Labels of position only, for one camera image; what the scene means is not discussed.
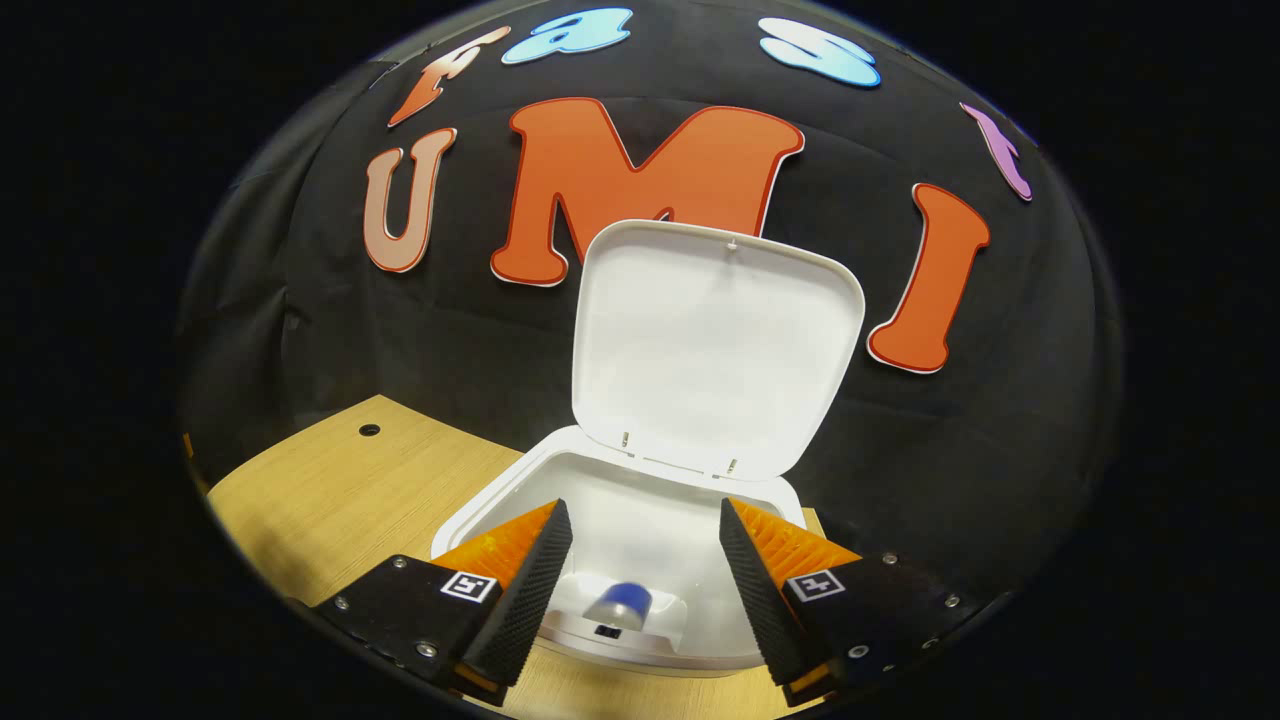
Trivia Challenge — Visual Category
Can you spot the blue pop can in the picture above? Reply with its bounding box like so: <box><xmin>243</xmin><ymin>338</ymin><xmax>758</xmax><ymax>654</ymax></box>
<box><xmin>583</xmin><ymin>582</ymin><xmax>654</xmax><ymax>629</ymax></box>

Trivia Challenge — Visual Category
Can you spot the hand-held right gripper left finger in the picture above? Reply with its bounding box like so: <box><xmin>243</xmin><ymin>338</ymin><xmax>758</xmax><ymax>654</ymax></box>
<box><xmin>290</xmin><ymin>498</ymin><xmax>575</xmax><ymax>709</ymax></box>

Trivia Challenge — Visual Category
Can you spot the black backdrop cloth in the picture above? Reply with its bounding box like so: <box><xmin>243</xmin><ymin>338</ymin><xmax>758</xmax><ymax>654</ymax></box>
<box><xmin>180</xmin><ymin>0</ymin><xmax>1121</xmax><ymax>621</ymax></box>

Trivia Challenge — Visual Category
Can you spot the wooden desktop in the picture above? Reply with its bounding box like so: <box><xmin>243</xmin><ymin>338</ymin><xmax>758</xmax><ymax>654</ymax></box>
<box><xmin>205</xmin><ymin>394</ymin><xmax>831</xmax><ymax>720</ymax></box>

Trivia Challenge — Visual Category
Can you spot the white desktop garbage bin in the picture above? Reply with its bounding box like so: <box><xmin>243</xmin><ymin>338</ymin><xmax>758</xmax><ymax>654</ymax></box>
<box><xmin>430</xmin><ymin>219</ymin><xmax>867</xmax><ymax>679</ymax></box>

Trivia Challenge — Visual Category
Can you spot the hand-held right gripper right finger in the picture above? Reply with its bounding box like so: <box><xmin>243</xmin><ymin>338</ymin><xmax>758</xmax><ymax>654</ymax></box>
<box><xmin>718</xmin><ymin>497</ymin><xmax>986</xmax><ymax>709</ymax></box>

